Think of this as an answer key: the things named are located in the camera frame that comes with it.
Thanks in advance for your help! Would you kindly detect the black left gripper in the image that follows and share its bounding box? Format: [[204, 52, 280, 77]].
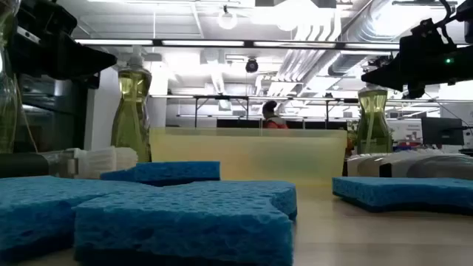
[[7, 0, 118, 89]]

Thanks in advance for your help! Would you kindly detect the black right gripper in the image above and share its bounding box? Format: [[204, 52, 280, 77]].
[[361, 46, 473, 99]]

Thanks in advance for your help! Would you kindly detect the blue cellulose sponge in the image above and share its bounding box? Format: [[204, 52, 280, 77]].
[[0, 175, 156, 262], [331, 176, 473, 216], [99, 160, 222, 187], [72, 180, 299, 266]]

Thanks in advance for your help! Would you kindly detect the white LED light strip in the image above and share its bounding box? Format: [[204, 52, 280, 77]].
[[345, 43, 400, 50], [75, 39, 154, 47], [161, 39, 245, 47], [253, 41, 336, 49]]

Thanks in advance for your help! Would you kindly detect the black computer monitor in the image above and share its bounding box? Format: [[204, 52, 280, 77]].
[[421, 117, 466, 146]]

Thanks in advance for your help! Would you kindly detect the person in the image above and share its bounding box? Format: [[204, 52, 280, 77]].
[[261, 100, 290, 130]]

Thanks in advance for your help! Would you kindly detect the round white ceiling lamp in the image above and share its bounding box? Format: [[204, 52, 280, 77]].
[[217, 10, 239, 31]]

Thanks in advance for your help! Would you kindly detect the yellow translucent plastic tray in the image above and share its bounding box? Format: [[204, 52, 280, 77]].
[[149, 126, 349, 187]]

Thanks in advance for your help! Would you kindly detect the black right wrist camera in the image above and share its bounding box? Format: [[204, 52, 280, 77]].
[[398, 17, 457, 57]]

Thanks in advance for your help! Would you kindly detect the black aluminium rig frame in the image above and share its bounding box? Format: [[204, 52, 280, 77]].
[[73, 38, 473, 52]]

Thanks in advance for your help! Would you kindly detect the orange hanging cable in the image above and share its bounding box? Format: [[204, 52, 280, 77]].
[[14, 77, 38, 152]]

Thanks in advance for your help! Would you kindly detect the black background workbench frame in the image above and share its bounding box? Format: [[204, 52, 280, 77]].
[[149, 94, 361, 129]]

